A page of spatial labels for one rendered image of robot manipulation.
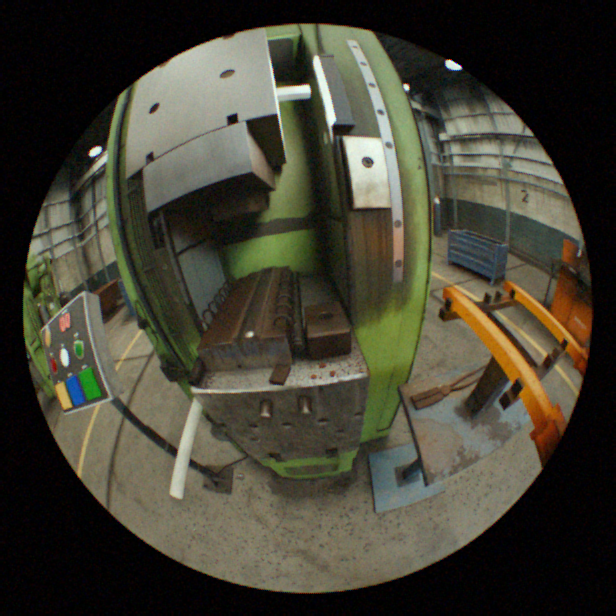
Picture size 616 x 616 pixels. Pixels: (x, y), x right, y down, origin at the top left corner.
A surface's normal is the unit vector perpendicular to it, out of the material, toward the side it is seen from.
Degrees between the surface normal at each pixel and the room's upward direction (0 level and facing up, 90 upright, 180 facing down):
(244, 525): 0
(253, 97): 90
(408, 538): 0
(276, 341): 90
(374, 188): 90
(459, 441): 0
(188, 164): 90
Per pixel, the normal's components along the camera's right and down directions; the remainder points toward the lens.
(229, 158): 0.07, 0.48
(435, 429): -0.14, -0.86
